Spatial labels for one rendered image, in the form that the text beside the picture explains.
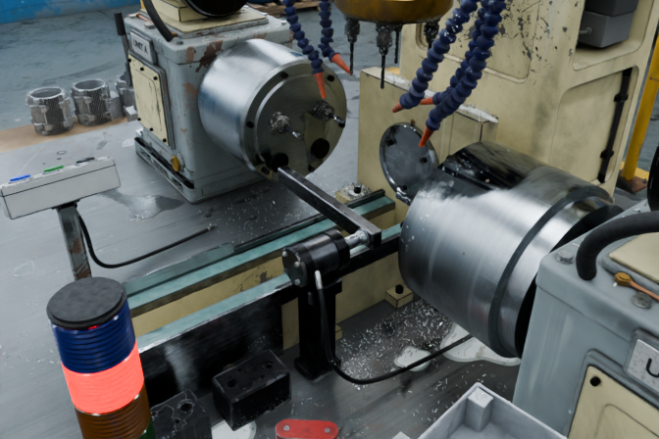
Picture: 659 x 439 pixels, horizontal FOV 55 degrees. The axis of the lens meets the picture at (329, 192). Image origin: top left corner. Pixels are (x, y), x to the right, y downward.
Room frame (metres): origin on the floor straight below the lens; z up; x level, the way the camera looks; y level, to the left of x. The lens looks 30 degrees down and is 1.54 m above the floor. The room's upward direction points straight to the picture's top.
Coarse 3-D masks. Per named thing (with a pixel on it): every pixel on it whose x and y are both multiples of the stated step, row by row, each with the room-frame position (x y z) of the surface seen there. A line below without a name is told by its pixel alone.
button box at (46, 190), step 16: (96, 160) 0.91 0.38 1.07; (112, 160) 0.90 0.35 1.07; (32, 176) 0.86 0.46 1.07; (48, 176) 0.85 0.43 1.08; (64, 176) 0.86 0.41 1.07; (80, 176) 0.87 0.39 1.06; (96, 176) 0.88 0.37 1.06; (112, 176) 0.89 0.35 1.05; (0, 192) 0.81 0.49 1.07; (16, 192) 0.81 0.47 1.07; (32, 192) 0.82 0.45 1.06; (48, 192) 0.83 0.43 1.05; (64, 192) 0.84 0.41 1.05; (80, 192) 0.86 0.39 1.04; (96, 192) 0.87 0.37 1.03; (16, 208) 0.80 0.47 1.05; (32, 208) 0.81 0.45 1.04; (48, 208) 0.82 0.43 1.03
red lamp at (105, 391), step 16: (64, 368) 0.37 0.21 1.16; (112, 368) 0.37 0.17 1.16; (128, 368) 0.38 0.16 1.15; (80, 384) 0.36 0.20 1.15; (96, 384) 0.36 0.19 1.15; (112, 384) 0.36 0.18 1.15; (128, 384) 0.37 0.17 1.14; (80, 400) 0.36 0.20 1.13; (96, 400) 0.36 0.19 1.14; (112, 400) 0.36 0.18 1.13; (128, 400) 0.37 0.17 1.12
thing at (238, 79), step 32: (224, 64) 1.18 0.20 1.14; (256, 64) 1.14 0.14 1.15; (288, 64) 1.11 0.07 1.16; (224, 96) 1.12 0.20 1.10; (256, 96) 1.07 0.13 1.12; (288, 96) 1.10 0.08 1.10; (320, 96) 1.15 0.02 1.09; (224, 128) 1.10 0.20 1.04; (256, 128) 1.06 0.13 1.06; (320, 128) 1.15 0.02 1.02; (256, 160) 1.06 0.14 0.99; (288, 160) 1.10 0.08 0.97; (320, 160) 1.15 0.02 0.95
